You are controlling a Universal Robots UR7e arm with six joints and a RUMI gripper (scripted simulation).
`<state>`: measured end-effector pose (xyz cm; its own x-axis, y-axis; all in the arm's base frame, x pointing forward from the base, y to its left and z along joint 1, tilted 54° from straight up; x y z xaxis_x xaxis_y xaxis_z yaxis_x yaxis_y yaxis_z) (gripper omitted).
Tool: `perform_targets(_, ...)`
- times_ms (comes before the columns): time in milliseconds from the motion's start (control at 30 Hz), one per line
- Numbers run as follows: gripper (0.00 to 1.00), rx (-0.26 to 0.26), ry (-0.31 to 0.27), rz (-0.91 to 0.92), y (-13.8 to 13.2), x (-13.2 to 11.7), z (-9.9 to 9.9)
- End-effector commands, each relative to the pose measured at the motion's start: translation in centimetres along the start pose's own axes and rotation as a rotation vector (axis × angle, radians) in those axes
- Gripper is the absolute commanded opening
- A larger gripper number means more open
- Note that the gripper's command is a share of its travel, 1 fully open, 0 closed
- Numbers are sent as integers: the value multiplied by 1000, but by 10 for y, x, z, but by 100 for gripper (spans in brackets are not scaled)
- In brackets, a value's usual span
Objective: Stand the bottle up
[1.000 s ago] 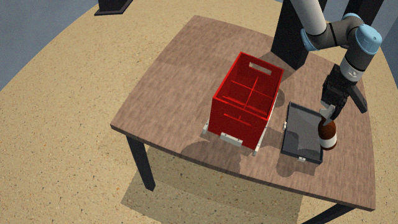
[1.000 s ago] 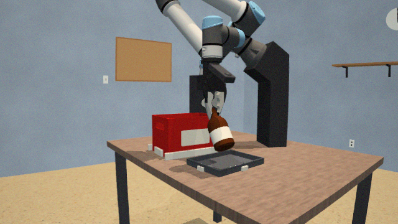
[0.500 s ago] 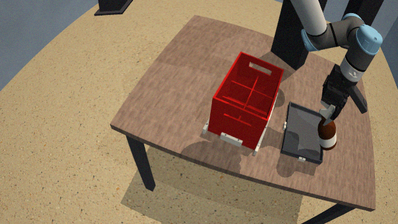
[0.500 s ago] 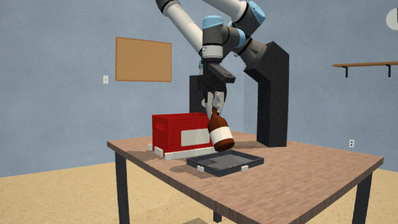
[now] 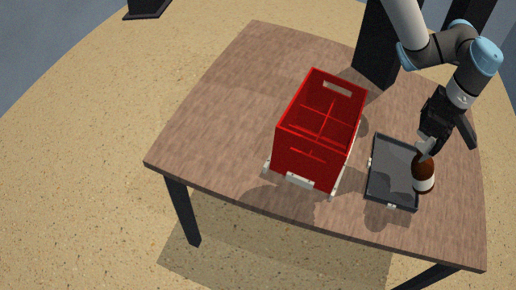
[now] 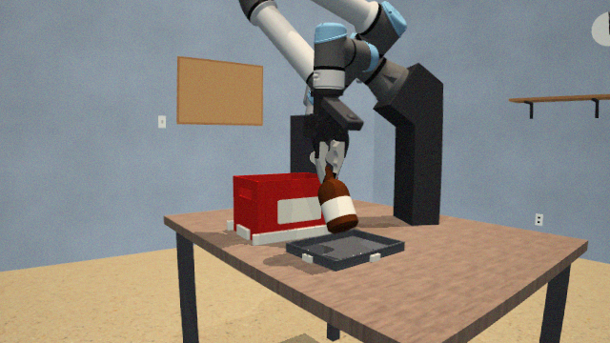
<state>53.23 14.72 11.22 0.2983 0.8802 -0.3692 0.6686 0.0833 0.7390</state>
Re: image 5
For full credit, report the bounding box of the red plastic crate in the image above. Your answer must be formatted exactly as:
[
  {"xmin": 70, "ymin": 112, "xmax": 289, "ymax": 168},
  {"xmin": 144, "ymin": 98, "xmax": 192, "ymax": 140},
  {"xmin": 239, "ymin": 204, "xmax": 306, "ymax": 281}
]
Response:
[{"xmin": 269, "ymin": 67, "xmax": 368, "ymax": 194}]

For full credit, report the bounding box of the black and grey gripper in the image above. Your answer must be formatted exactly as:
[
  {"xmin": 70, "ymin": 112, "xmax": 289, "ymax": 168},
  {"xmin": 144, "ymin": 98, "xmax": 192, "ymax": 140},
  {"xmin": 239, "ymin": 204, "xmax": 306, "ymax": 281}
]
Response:
[{"xmin": 414, "ymin": 85, "xmax": 467, "ymax": 163}]

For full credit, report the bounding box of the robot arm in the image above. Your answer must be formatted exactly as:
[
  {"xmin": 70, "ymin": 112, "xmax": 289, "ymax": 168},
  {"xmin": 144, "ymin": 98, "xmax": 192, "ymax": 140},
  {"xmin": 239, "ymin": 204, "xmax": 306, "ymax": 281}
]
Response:
[{"xmin": 380, "ymin": 0, "xmax": 504, "ymax": 150}]

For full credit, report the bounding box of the brown bottle with white label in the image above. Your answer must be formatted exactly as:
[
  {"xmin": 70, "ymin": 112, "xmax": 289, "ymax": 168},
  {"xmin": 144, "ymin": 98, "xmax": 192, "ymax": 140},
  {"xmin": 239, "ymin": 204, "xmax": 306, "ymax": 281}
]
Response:
[{"xmin": 411, "ymin": 149, "xmax": 435, "ymax": 195}]

